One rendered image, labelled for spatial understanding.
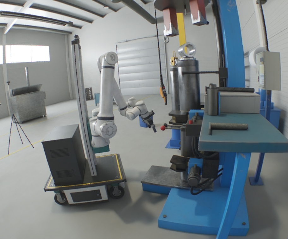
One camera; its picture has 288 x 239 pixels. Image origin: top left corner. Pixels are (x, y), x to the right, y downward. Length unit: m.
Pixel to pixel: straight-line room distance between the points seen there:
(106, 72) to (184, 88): 0.73
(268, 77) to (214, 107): 0.94
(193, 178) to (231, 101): 0.68
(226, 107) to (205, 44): 11.39
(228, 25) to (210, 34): 10.99
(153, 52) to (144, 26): 2.33
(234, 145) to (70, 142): 1.43
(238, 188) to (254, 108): 0.59
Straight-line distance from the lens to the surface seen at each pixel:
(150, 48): 13.17
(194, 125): 1.08
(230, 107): 1.20
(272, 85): 1.90
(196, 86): 1.62
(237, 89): 1.35
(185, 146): 1.77
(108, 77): 1.41
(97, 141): 1.62
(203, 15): 1.65
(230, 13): 1.71
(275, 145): 0.76
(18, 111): 8.55
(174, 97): 3.00
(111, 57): 1.42
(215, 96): 1.09
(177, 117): 1.45
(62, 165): 1.82
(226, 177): 1.92
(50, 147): 1.77
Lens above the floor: 1.32
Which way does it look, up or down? 14 degrees down
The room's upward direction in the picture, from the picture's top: 5 degrees counter-clockwise
